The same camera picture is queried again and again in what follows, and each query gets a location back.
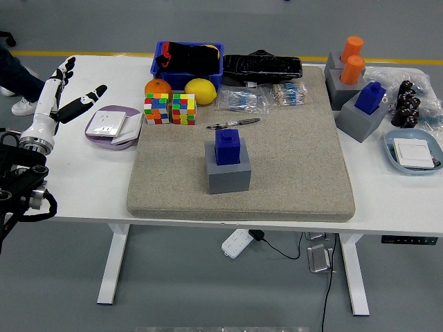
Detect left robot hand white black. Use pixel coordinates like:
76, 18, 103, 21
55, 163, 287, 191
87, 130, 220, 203
20, 56, 108, 141

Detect blue seal stamp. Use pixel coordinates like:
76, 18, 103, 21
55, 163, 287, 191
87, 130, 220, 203
353, 81, 387, 116
214, 129, 242, 165

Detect grey cube seal holder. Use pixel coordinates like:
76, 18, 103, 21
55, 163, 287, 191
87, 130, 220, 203
204, 138, 253, 195
335, 91, 390, 144

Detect orange cylinder seal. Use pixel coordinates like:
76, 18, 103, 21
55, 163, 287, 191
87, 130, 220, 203
339, 55, 366, 86
341, 35, 365, 63

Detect person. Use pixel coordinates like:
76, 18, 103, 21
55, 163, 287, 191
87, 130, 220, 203
0, 43, 46, 117

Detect black office chair base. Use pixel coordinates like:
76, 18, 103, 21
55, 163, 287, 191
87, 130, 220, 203
0, 30, 17, 48

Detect purple tray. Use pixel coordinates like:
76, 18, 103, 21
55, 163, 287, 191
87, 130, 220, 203
84, 105, 143, 150

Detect multicoloured puzzle cube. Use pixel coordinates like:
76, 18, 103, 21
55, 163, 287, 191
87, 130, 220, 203
143, 92, 170, 125
171, 93, 197, 126

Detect orange fruit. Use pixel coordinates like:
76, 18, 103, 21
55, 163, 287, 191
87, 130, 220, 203
144, 78, 173, 102

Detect blue plastic bin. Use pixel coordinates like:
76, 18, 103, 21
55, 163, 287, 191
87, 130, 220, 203
150, 41, 225, 91

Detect yellow lemon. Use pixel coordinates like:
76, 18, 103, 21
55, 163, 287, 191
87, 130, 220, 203
184, 78, 218, 106

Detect black cloth with red trim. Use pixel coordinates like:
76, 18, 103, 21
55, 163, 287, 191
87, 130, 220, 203
154, 41, 222, 75

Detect white table leg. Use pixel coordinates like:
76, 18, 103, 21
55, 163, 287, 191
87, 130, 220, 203
338, 233, 370, 316
96, 223, 132, 305

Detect black silver pen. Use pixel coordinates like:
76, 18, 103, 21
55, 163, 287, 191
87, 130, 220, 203
206, 118, 261, 131

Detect bag of blue resistors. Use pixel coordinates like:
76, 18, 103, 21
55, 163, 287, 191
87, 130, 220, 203
216, 86, 270, 116
419, 99, 443, 132

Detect black wrapped keyboard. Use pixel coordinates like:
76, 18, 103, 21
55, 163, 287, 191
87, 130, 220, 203
222, 49, 304, 86

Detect white power strip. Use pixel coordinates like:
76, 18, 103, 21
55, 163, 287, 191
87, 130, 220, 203
221, 228, 255, 259

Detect bag of tan resistors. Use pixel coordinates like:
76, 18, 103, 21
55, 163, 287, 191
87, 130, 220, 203
268, 82, 312, 108

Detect grey-brown mat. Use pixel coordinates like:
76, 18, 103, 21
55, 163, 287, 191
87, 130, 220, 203
125, 65, 356, 223

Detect grey cube cylinder holder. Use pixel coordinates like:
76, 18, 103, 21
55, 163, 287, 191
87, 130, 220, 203
327, 68, 368, 111
324, 50, 347, 75

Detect clear plastic bag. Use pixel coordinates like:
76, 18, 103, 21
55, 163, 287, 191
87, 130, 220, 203
363, 66, 443, 115

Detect light blue tray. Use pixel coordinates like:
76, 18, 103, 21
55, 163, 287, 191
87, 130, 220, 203
383, 129, 443, 177

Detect black table control panel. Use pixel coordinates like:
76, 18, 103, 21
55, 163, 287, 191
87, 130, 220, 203
381, 234, 439, 246

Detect white wall socket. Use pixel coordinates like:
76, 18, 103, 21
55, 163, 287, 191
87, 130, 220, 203
85, 110, 127, 138

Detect white switch plate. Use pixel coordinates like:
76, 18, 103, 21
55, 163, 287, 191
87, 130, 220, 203
111, 113, 145, 146

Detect black plug with cord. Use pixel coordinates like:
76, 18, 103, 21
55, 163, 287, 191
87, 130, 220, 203
248, 229, 304, 260

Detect metal bracket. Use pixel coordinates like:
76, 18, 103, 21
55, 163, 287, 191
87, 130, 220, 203
304, 231, 332, 242
307, 243, 335, 274

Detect black cable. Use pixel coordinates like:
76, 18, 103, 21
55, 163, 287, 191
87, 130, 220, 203
320, 234, 338, 332

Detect white switch panel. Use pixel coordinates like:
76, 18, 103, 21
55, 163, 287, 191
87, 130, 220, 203
392, 137, 437, 170

